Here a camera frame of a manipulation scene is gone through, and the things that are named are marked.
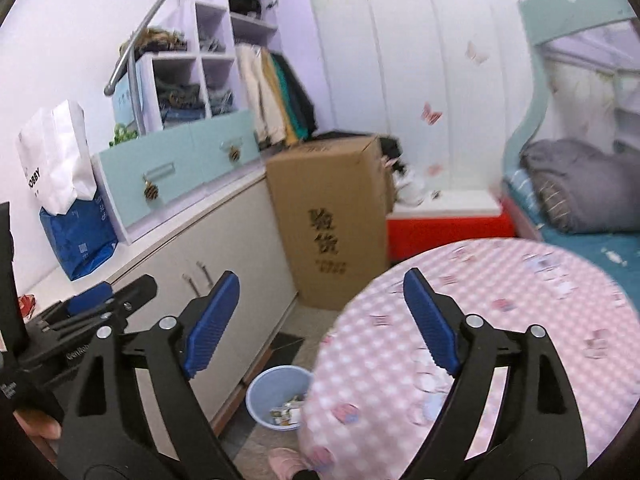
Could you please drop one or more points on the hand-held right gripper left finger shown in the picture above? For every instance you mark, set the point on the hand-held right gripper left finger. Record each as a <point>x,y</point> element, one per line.
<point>212,325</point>

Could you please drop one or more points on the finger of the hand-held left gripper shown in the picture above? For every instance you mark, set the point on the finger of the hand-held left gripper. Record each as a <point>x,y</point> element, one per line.
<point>137,295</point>
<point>90,299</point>

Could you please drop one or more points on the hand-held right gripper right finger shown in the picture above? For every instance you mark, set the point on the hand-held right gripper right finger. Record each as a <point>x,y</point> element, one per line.
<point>432,320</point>

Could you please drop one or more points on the blue plastic bin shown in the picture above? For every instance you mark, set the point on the blue plastic bin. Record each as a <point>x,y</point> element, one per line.
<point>265,390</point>

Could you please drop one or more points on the person's left hand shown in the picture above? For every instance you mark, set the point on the person's left hand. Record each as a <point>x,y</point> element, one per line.
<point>37,425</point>

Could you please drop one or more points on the blue shopping bag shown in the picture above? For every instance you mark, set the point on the blue shopping bag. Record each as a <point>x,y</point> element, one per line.
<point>80,245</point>

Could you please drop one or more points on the red patterned object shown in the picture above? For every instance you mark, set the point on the red patterned object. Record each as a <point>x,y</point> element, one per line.
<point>28,306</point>

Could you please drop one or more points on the pink checkered tablecloth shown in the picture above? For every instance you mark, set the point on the pink checkered tablecloth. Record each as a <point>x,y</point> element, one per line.
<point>500,280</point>

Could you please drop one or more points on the red white storage box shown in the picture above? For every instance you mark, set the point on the red white storage box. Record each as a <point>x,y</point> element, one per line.
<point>450,237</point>

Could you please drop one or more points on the cream cabinet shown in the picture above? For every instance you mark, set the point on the cream cabinet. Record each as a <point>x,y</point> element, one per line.
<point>240,240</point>

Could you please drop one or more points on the pinecone ornament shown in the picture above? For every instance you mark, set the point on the pinecone ornament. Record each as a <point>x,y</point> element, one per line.
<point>151,192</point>
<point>235,153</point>

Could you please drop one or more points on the white board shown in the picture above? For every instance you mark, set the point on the white board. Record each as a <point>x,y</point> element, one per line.
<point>450,202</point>

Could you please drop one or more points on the white plastic bag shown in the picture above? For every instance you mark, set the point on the white plastic bag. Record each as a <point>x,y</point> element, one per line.
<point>410,187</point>

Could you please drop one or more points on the teal drawer unit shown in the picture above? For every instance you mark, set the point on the teal drawer unit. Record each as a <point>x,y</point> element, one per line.
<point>175,160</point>

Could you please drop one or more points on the white paper bag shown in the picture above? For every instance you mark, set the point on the white paper bag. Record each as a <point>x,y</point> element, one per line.
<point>55,160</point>

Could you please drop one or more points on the pale pink butterfly sticker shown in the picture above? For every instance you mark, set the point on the pale pink butterfly sticker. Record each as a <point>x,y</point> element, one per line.
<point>433,170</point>

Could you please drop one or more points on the striped blue pillow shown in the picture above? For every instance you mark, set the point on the striped blue pillow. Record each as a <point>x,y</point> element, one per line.
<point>517,190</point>

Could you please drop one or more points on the green plant ornament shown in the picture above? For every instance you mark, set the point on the green plant ornament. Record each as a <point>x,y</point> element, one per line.
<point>124,135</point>

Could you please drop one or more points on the plaid pillow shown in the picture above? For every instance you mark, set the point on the plaid pillow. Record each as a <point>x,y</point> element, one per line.
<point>550,205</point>

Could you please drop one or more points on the large cardboard box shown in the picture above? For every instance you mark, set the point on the large cardboard box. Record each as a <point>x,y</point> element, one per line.
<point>325,185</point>

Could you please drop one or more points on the black clothes pile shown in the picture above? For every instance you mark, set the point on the black clothes pile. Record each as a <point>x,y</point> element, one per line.
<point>392,147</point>

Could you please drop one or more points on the dark folded clothes stack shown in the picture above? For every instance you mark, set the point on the dark folded clothes stack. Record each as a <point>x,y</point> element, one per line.
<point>182,97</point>

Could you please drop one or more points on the grey blanket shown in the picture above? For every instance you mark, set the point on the grey blanket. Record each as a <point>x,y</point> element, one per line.
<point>585,185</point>

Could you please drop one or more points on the yellow hanging garment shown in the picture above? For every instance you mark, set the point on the yellow hanging garment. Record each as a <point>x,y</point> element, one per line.
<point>282,120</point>

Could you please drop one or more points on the green hanging garment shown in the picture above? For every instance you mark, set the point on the green hanging garment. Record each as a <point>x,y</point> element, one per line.
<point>296,120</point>

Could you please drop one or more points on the cream hanging coat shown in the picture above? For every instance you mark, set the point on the cream hanging coat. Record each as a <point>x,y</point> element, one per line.
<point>252,100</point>

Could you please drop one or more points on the black hanging garment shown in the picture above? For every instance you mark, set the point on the black hanging garment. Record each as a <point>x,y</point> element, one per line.
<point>305,100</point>

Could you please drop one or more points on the olive folded clothes pile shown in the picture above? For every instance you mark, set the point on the olive folded clothes pile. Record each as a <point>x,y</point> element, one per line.
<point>155,40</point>

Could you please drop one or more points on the grey folded clothes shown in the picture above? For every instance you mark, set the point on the grey folded clothes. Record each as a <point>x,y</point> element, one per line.
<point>212,45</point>

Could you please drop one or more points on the white wardrobe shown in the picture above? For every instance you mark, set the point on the white wardrobe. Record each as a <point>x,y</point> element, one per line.
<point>400,60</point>

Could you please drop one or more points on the beige butterfly sticker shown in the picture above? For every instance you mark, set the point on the beige butterfly sticker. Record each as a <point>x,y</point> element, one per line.
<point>476,52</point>

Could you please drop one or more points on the metal handrail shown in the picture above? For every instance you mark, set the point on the metal handrail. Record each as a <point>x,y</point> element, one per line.
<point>150,15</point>

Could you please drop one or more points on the purple shelf unit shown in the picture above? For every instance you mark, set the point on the purple shelf unit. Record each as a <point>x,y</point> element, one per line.
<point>212,20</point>

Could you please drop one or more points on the black folded clothes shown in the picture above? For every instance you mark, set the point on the black folded clothes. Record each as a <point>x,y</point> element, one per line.
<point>245,4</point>

